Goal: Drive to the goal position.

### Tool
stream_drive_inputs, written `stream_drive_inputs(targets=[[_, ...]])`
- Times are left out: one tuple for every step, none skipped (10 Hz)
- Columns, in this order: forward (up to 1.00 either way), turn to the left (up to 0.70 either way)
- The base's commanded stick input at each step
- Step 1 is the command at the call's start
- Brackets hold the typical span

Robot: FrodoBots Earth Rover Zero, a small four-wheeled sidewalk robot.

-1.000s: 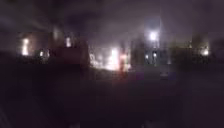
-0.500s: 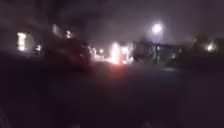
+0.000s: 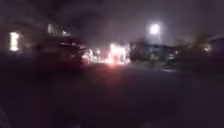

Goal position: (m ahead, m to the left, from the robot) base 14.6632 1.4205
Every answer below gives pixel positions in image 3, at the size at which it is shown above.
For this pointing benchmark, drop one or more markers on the dark car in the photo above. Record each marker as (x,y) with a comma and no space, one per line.
(66,55)

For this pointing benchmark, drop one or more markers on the building with lit window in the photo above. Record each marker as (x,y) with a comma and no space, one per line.
(33,38)

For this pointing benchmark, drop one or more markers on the dark asphalt road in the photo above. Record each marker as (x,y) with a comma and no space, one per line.
(126,96)

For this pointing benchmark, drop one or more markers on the street lamp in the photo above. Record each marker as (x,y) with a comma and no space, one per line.
(154,29)

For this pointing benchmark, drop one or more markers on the dark building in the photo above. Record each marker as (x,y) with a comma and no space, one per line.
(153,51)

